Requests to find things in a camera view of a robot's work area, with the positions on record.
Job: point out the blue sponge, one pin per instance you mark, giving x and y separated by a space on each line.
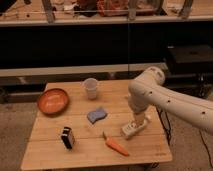
96 115

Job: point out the black box on shelf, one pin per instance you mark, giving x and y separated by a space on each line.
190 59

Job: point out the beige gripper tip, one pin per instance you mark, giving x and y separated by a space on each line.
139 118

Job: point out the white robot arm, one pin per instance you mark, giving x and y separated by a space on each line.
147 89

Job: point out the orange toy carrot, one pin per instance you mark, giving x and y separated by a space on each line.
111 143

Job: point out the orange bowl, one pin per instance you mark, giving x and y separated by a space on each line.
53 101

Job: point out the white lotion bottle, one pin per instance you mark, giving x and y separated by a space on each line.
131 129

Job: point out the black and white eraser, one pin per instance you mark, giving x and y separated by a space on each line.
68 137

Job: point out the wooden folding table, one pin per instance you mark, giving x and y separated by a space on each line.
46 150

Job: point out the clear plastic cup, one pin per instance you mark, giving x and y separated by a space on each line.
91 88

